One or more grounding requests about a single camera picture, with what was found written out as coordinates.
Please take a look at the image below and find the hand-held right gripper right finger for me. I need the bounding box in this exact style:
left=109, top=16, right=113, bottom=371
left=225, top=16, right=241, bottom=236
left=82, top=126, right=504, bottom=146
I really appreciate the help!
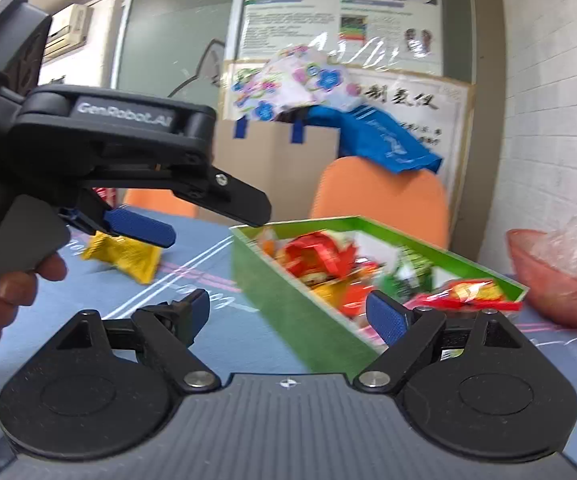
left=352, top=290, right=537, bottom=394

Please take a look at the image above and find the blue tablecloth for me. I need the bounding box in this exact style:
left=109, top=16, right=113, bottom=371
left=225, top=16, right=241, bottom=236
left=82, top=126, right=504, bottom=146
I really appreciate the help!
left=0, top=202, right=577, bottom=480

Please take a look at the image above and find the frosted glass panel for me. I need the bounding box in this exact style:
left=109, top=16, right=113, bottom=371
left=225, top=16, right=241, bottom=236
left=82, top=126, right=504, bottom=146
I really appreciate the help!
left=112, top=0, right=242, bottom=107

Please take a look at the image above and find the brown cardboard box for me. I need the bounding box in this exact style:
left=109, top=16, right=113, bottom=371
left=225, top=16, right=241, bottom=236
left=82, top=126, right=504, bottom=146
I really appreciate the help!
left=215, top=119, right=342, bottom=227

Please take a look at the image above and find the green cardboard box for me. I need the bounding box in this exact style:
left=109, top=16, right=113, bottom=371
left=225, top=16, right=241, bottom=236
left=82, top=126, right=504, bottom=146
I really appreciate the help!
left=231, top=215, right=529, bottom=375

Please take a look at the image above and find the floral cloth bag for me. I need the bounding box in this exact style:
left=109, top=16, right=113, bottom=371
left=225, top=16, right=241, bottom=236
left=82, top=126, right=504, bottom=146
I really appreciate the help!
left=232, top=44, right=362, bottom=124

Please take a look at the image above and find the air conditioner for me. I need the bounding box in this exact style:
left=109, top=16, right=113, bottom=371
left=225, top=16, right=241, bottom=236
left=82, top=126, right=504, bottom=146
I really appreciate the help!
left=42, top=3, right=94, bottom=62

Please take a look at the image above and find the orange chair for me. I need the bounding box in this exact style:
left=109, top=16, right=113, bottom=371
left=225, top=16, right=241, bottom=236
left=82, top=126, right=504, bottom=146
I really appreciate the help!
left=125, top=188, right=198, bottom=219
left=310, top=156, right=450, bottom=249

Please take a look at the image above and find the yellow cake packet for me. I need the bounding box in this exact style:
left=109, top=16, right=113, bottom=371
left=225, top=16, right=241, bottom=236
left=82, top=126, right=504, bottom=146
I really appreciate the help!
left=312, top=281, right=365, bottom=312

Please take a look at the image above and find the framed white poster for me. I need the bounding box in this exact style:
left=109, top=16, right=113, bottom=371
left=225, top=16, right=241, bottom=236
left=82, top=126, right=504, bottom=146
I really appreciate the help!
left=220, top=59, right=475, bottom=242

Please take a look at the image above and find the blue plastic bag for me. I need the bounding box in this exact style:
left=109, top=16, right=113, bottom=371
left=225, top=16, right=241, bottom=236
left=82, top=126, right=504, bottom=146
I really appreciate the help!
left=307, top=104, right=443, bottom=174

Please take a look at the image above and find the red gold snack packet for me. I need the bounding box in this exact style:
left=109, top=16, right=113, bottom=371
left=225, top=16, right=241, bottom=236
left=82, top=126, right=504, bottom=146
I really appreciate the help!
left=282, top=231, right=357, bottom=287

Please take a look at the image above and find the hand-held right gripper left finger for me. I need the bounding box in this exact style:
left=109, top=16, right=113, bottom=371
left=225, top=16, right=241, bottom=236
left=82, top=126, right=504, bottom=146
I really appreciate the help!
left=56, top=288, right=222, bottom=395

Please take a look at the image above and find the narrow red clear snack packet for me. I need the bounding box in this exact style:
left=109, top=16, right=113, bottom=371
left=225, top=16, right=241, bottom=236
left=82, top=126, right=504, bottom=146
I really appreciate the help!
left=402, top=279, right=525, bottom=312

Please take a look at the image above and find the wall poster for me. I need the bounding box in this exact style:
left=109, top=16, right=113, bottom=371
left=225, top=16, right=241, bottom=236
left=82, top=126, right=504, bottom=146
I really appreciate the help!
left=235, top=0, right=445, bottom=77

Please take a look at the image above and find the yellow snack packet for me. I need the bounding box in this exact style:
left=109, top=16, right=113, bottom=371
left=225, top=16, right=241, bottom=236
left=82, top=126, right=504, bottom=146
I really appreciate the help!
left=82, top=231, right=164, bottom=285

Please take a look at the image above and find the green candy packet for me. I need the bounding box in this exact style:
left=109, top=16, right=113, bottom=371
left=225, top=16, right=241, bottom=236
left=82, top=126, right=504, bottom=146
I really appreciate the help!
left=382, top=246, right=435, bottom=302

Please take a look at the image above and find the clear plastic bag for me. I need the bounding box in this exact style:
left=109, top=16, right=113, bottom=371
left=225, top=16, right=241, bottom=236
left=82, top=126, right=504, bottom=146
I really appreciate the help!
left=528, top=215, right=577, bottom=281

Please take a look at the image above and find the pink plastic bowl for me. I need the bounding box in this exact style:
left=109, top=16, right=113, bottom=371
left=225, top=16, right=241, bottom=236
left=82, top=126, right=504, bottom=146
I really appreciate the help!
left=507, top=228, right=577, bottom=329

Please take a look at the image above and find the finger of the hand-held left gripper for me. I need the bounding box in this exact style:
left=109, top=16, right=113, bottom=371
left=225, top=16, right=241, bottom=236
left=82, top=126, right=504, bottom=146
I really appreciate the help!
left=57, top=189, right=177, bottom=249
left=172, top=161, right=273, bottom=228

